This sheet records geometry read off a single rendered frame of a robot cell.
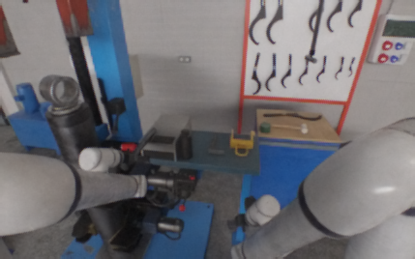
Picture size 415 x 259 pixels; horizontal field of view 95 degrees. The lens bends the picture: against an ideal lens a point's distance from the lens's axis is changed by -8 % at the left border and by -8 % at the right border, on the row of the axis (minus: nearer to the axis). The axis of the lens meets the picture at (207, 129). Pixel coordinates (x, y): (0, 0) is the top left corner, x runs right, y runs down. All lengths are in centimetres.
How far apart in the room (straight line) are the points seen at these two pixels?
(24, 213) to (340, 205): 43
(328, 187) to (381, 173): 7
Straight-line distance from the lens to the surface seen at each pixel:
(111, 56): 148
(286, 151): 200
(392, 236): 52
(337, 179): 34
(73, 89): 127
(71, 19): 127
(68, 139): 126
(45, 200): 37
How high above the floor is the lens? 189
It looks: 30 degrees down
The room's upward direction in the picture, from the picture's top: 1 degrees counter-clockwise
